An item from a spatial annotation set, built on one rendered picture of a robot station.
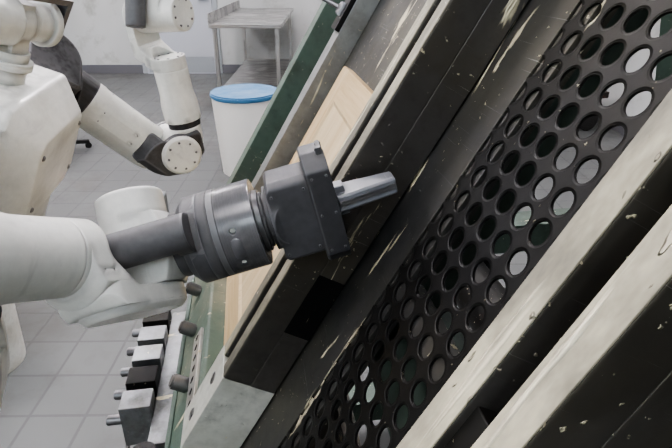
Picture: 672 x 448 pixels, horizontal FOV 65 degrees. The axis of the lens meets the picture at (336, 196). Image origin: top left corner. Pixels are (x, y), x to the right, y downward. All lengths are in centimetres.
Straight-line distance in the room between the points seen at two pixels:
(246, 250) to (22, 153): 36
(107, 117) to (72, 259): 63
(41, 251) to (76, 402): 187
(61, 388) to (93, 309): 189
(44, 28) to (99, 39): 757
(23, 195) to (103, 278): 34
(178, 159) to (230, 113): 274
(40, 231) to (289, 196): 20
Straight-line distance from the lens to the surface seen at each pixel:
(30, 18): 81
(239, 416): 72
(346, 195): 51
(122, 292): 47
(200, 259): 50
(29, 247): 42
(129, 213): 53
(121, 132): 106
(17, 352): 252
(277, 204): 49
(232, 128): 383
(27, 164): 76
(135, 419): 108
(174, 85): 107
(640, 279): 24
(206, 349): 92
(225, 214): 49
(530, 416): 25
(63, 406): 229
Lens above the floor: 148
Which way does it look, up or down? 24 degrees down
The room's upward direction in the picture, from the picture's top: straight up
